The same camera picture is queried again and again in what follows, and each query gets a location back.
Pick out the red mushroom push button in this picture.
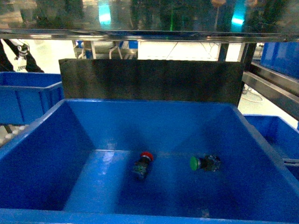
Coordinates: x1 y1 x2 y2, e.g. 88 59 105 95
133 152 154 180

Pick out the green mushroom push button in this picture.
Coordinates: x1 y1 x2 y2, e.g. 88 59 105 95
190 155 221 172

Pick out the black backing board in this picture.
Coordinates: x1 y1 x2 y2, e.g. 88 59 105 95
59 59 243 105

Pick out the large open blue bin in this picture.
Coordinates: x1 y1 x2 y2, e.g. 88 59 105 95
0 99 299 224

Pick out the blue bin far left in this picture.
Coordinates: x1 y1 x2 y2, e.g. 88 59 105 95
0 72 64 125

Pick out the blue bin far right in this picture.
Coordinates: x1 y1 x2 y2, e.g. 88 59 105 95
242 114 299 180

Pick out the steel upper shelf rail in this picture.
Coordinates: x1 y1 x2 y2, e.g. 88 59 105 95
0 29 299 43

